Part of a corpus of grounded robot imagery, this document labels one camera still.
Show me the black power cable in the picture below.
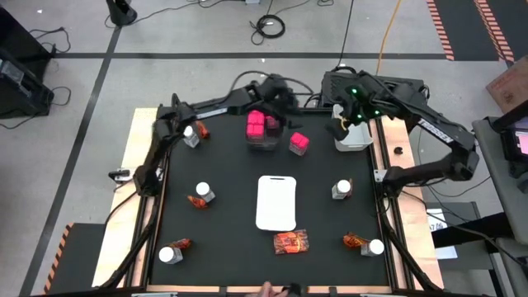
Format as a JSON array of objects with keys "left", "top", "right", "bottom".
[{"left": 332, "top": 0, "right": 359, "bottom": 75}]

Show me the brown cardboard box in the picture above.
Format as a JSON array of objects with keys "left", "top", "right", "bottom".
[{"left": 485, "top": 55, "right": 528, "bottom": 115}]

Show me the black equipment case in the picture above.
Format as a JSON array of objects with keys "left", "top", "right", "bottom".
[{"left": 0, "top": 49, "right": 55, "bottom": 120}]

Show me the monitor with pink screen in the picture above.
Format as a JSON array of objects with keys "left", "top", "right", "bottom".
[{"left": 493, "top": 101, "right": 528, "bottom": 178}]

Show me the white plastic bin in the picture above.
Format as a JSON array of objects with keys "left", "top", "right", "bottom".
[{"left": 254, "top": 175, "right": 298, "bottom": 232}]

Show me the white paper sheet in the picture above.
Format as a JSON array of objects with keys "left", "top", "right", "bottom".
[{"left": 427, "top": 208, "right": 459, "bottom": 261}]

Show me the person's hand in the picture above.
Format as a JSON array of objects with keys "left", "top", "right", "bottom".
[{"left": 245, "top": 280, "right": 290, "bottom": 297}]

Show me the yellow floor cable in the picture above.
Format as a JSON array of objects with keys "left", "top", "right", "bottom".
[{"left": 375, "top": 0, "right": 403, "bottom": 78}]

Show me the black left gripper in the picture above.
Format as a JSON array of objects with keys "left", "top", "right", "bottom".
[{"left": 255, "top": 73, "right": 304, "bottom": 130}]

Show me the black orange striped floor mat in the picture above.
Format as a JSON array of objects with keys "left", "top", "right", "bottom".
[
  {"left": 43, "top": 222, "right": 106, "bottom": 295},
  {"left": 427, "top": 0, "right": 528, "bottom": 63}
]

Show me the dark grey plastic bin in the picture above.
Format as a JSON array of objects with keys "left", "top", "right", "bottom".
[{"left": 245, "top": 102, "right": 285, "bottom": 152}]

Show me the grey desk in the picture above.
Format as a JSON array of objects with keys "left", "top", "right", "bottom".
[{"left": 471, "top": 116, "right": 528, "bottom": 244}]

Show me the light grey plastic bin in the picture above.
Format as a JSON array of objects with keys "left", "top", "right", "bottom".
[{"left": 332, "top": 102, "right": 375, "bottom": 153}]

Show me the black perforated metal box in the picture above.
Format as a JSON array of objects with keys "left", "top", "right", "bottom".
[{"left": 320, "top": 70, "right": 431, "bottom": 134}]

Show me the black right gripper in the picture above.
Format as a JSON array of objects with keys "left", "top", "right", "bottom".
[{"left": 325, "top": 70, "right": 389, "bottom": 141}]

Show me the white cap seasoning jar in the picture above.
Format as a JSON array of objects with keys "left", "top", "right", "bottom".
[
  {"left": 195, "top": 181, "right": 216, "bottom": 204},
  {"left": 181, "top": 125, "right": 201, "bottom": 149},
  {"left": 158, "top": 246, "right": 185, "bottom": 266},
  {"left": 360, "top": 238, "right": 385, "bottom": 257},
  {"left": 331, "top": 179, "right": 353, "bottom": 200}
]

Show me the black cabinet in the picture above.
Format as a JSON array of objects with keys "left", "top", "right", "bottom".
[{"left": 0, "top": 6, "right": 54, "bottom": 63}]

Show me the black stand base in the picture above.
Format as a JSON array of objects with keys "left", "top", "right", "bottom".
[{"left": 105, "top": 0, "right": 139, "bottom": 28}]

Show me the coiled black cable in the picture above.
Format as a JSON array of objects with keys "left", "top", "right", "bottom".
[{"left": 248, "top": 14, "right": 287, "bottom": 45}]

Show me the thin black floor cable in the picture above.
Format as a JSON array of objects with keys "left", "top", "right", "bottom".
[
  {"left": 28, "top": 26, "right": 72, "bottom": 54},
  {"left": 0, "top": 85, "right": 73, "bottom": 130}
]

